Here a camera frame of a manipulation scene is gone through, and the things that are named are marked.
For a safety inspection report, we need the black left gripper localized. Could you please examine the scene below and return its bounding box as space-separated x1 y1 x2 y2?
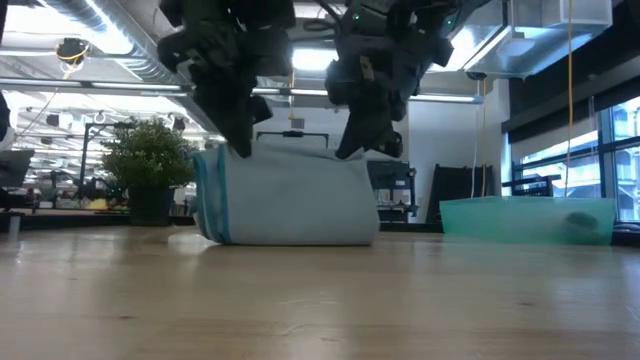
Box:
157 0 296 159

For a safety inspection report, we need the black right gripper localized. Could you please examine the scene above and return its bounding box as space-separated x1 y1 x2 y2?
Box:
325 0 454 160

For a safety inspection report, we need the blue microfiber towel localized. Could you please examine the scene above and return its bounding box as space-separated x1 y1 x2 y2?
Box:
192 141 381 247

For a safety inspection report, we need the green plastic basket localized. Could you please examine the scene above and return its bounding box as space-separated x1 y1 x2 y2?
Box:
439 195 617 247

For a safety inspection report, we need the black equipment rack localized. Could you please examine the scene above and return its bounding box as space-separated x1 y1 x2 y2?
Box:
367 159 419 224

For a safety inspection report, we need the long ceiling light tube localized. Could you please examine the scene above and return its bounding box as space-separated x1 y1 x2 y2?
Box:
252 88 485 105
0 78 194 95

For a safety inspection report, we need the black upright panel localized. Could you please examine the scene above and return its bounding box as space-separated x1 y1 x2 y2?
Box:
430 163 494 224

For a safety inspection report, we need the potted green plant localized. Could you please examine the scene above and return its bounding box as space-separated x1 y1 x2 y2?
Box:
101 116 197 227

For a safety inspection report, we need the round ceiling device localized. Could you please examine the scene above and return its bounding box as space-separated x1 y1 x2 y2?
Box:
54 37 91 66

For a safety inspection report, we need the large window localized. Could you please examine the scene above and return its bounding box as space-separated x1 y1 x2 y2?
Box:
509 97 640 224

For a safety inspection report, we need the dark screen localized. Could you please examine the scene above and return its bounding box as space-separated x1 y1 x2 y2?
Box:
0 148 35 189

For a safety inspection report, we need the black handle frame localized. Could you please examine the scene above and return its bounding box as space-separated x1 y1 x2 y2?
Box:
256 130 331 149

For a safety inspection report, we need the yellow hanging cable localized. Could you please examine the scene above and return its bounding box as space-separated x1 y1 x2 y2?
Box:
479 78 488 199

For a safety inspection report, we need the corrugated silver duct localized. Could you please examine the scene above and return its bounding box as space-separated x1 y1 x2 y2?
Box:
44 0 224 136

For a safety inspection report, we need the silver ventilation duct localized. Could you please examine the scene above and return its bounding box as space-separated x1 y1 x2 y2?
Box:
463 0 614 80

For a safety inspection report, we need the black aluminium table frame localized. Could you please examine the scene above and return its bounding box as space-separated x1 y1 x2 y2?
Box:
0 209 640 247

